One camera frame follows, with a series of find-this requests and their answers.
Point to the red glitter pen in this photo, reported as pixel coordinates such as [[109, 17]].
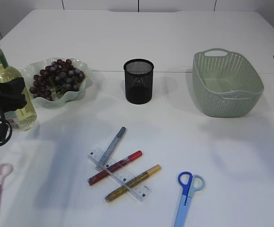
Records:
[[103, 174]]

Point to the silver glitter pen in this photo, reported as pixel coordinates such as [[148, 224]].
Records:
[[111, 148]]

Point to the purple artificial grape bunch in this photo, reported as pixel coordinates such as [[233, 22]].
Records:
[[53, 81]]

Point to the clear plastic ruler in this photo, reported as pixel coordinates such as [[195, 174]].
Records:
[[118, 171]]

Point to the green wavy plastic plate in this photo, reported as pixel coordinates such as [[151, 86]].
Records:
[[31, 69]]

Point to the gold glitter pen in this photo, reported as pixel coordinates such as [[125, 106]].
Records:
[[135, 186]]

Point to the black mesh pen holder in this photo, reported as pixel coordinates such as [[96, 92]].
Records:
[[138, 79]]

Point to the green woven plastic basket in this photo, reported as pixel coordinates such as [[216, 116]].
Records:
[[212, 73]]

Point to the blue scissors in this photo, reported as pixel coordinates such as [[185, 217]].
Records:
[[195, 183]]

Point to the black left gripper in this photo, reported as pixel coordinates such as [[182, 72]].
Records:
[[11, 96]]

